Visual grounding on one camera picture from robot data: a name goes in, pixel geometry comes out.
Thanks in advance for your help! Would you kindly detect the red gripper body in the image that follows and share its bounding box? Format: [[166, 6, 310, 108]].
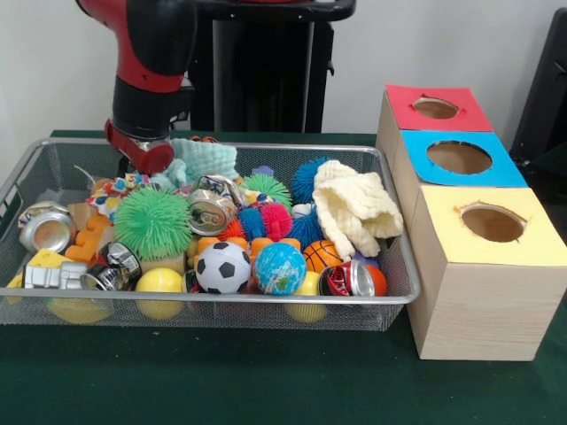
[[104, 118, 176, 176]]

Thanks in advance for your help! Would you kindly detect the mint green cloth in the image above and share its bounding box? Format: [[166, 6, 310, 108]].
[[150, 137, 238, 187]]

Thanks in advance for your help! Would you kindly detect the wooden box with three holes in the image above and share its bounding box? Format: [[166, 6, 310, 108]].
[[375, 83, 567, 362]]

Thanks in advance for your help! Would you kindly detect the large green spiky ball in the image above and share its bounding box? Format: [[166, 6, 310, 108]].
[[113, 185, 194, 262]]

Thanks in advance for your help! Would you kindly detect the crushed silver can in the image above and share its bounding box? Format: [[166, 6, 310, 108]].
[[186, 174, 243, 236]]

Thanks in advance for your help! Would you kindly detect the yellow cheese wedge toy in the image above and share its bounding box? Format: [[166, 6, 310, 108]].
[[6, 248, 74, 291]]

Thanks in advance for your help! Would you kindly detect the yellow ball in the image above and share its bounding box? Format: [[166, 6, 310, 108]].
[[135, 267, 185, 321]]

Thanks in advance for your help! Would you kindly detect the soccer ball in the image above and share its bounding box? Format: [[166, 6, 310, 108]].
[[194, 241, 252, 295]]

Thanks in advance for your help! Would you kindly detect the globe print ball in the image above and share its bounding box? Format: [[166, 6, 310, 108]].
[[252, 242, 308, 297]]

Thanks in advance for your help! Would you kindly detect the small basketball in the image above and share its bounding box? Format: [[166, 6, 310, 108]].
[[303, 239, 345, 274]]

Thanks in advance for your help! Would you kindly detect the cream knitted cloth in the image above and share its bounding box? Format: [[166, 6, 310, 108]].
[[312, 159, 404, 258]]

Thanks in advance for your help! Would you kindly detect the crushed red can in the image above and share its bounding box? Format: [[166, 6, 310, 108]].
[[317, 259, 377, 298]]

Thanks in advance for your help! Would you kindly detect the dark green table cloth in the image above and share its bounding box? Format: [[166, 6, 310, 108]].
[[529, 141, 567, 209], [0, 128, 567, 425]]

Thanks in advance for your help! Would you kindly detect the black panel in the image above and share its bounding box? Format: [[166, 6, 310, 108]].
[[509, 6, 567, 154]]

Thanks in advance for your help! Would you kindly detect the wire mesh bin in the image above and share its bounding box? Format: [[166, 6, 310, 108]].
[[0, 136, 421, 332]]

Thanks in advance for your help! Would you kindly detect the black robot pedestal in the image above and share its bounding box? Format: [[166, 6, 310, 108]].
[[185, 0, 358, 134]]

